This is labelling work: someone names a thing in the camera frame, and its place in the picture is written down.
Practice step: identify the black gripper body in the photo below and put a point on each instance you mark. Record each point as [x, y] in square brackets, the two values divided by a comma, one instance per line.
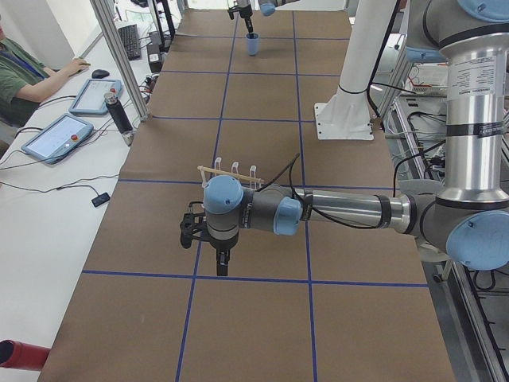
[244, 9]
[221, 244]

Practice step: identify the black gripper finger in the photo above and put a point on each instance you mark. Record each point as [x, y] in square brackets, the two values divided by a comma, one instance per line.
[225, 258]
[219, 263]

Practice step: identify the blue plastic cup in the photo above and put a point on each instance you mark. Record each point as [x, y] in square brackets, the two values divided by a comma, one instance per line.
[252, 40]

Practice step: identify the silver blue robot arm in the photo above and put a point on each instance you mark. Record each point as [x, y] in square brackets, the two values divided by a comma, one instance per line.
[268, 7]
[466, 215]

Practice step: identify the black keyboard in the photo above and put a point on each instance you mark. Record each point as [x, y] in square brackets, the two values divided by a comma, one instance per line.
[130, 41]

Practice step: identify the small black puck device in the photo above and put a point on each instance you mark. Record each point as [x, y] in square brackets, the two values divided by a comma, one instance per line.
[101, 199]

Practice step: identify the black water bottle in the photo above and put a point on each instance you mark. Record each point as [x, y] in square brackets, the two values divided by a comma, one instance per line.
[117, 113]

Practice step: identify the black computer mouse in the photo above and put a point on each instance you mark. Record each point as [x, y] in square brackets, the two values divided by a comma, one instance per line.
[99, 74]

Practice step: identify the upper blue teach pendant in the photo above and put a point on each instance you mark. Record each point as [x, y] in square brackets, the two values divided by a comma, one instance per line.
[90, 99]

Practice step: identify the blue teach pendant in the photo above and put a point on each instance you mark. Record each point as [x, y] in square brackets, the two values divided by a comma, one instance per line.
[58, 139]
[90, 99]

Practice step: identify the lower blue teach pendant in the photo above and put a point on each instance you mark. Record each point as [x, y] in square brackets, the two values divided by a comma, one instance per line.
[58, 139]

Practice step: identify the red cylinder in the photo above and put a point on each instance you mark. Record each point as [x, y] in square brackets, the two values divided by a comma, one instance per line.
[23, 356]

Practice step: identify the person in green shirt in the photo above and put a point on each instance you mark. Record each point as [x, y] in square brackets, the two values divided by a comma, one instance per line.
[26, 82]

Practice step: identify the aluminium frame post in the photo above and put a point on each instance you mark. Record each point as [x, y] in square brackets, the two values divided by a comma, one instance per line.
[111, 35]

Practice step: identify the white pedestal column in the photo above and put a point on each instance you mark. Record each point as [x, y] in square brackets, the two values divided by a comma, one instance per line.
[347, 114]

